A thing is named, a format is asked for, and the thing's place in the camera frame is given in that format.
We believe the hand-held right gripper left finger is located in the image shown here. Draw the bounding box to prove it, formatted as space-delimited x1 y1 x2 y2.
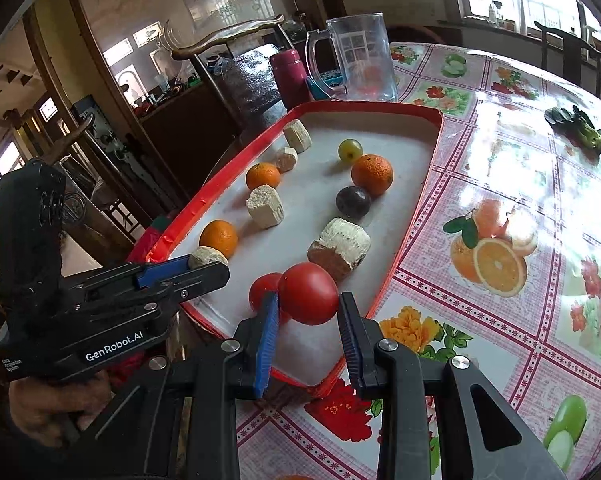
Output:
73 291 282 480

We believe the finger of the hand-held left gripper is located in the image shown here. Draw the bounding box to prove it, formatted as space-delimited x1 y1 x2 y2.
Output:
75 261 230 323
63 254 192 292

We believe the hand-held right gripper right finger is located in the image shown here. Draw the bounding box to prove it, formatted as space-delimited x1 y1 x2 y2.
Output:
337 291 567 480

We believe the small orange mandarin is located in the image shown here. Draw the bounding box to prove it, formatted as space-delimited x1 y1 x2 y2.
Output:
245 162 282 191
199 219 240 260

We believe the red tomato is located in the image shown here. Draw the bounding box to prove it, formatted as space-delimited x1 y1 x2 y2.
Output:
278 262 340 326
248 272 292 326

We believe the red plastic tray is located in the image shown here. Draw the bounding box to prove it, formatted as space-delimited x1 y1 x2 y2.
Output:
144 100 444 397

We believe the dark purple plum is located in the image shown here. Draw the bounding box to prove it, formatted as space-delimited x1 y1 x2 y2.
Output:
335 186 372 220

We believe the large orange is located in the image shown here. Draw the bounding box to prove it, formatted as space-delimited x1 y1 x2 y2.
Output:
351 154 395 197

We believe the green grape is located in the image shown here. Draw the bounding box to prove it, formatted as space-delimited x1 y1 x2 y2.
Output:
338 139 364 164

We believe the person's left hand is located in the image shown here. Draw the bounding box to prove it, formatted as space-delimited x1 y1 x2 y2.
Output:
8 371 113 447

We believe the carved wooden chair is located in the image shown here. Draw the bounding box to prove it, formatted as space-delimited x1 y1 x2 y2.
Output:
45 112 148 248

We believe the floral fruit printed tablecloth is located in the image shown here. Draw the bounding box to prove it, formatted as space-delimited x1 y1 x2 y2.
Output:
235 42 601 480

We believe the red thermos cup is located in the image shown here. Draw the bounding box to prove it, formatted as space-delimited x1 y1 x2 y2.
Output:
269 49 313 110

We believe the blue plastic piece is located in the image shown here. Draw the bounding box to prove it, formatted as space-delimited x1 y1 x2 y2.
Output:
305 72 349 102

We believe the curved-back wooden chair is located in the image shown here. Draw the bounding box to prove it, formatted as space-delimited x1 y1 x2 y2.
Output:
170 14 287 126

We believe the clear plastic pitcher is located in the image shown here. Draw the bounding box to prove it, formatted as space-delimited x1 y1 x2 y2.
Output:
305 13 399 104

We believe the round-back dark chair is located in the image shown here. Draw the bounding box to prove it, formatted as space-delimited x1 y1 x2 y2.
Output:
386 24 443 47

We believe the green leafy vegetable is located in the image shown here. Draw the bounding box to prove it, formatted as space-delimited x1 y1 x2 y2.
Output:
544 104 601 167

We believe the dark square-back chair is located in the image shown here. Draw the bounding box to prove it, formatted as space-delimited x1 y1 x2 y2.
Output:
533 20 601 98

